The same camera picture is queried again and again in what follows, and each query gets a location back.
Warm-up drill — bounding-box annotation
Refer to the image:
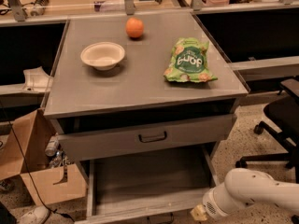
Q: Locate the grey drawer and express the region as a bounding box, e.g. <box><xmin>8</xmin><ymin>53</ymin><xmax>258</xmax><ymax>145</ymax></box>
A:
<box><xmin>75</xmin><ymin>145</ymin><xmax>219</xmax><ymax>224</ymax></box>
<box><xmin>58</xmin><ymin>114</ymin><xmax>236</xmax><ymax>161</ymax></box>

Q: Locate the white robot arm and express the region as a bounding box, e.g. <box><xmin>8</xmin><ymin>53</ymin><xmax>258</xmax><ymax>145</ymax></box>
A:
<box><xmin>191</xmin><ymin>168</ymin><xmax>299</xmax><ymax>221</ymax></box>

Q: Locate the grey top drawer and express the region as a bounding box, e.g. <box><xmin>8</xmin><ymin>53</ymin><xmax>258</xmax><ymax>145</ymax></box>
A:
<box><xmin>58</xmin><ymin>114</ymin><xmax>236</xmax><ymax>161</ymax></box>

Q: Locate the grey drawer cabinet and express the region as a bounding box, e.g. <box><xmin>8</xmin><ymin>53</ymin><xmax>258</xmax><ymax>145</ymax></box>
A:
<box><xmin>42</xmin><ymin>10</ymin><xmax>249</xmax><ymax>161</ymax></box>

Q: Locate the black office chair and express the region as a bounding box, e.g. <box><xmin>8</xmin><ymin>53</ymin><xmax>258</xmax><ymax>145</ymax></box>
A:
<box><xmin>235</xmin><ymin>77</ymin><xmax>299</xmax><ymax>224</ymax></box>

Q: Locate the green chip bag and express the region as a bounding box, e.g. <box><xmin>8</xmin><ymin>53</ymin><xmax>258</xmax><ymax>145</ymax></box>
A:
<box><xmin>164</xmin><ymin>37</ymin><xmax>218</xmax><ymax>83</ymax></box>

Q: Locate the clear plastic bottle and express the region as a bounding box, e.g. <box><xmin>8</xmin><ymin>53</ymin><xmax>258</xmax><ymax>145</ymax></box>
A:
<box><xmin>45</xmin><ymin>136</ymin><xmax>59</xmax><ymax>157</ymax></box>

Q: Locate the white shoe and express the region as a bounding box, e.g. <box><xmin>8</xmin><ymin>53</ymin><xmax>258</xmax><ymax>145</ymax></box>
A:
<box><xmin>18</xmin><ymin>206</ymin><xmax>50</xmax><ymax>224</ymax></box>

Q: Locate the white paper bowl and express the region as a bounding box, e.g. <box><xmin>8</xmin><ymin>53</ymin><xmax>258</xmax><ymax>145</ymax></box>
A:
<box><xmin>80</xmin><ymin>42</ymin><xmax>125</xmax><ymax>71</ymax></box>

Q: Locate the brown cardboard box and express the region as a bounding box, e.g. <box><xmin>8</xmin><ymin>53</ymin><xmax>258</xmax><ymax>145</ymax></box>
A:
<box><xmin>0</xmin><ymin>110</ymin><xmax>88</xmax><ymax>205</ymax></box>

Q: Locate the orange fruit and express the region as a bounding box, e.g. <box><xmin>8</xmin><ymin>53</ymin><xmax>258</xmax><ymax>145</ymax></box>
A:
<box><xmin>125</xmin><ymin>18</ymin><xmax>144</xmax><ymax>38</ymax></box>

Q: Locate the white curved plastic part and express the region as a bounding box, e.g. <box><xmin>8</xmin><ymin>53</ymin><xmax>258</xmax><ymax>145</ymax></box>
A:
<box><xmin>22</xmin><ymin>67</ymin><xmax>53</xmax><ymax>93</ymax></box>

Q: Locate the black floor cable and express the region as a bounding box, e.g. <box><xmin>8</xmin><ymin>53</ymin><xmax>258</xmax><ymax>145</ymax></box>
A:
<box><xmin>0</xmin><ymin>100</ymin><xmax>76</xmax><ymax>222</ymax></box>

